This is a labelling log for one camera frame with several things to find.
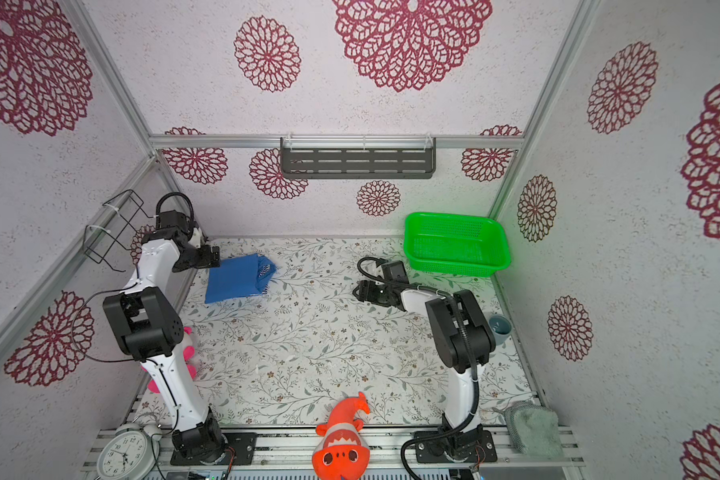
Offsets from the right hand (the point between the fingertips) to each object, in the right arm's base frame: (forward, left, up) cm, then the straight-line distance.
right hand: (361, 289), depth 99 cm
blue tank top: (+4, +43, 0) cm, 43 cm away
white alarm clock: (-49, +53, 0) cm, 72 cm away
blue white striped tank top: (+9, +35, -3) cm, 37 cm away
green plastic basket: (+26, -42, -5) cm, 50 cm away
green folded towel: (-39, -46, -6) cm, 60 cm away
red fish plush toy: (-47, +2, +4) cm, 48 cm away
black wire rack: (+3, +63, +28) cm, 69 cm away
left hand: (+2, +51, +8) cm, 51 cm away
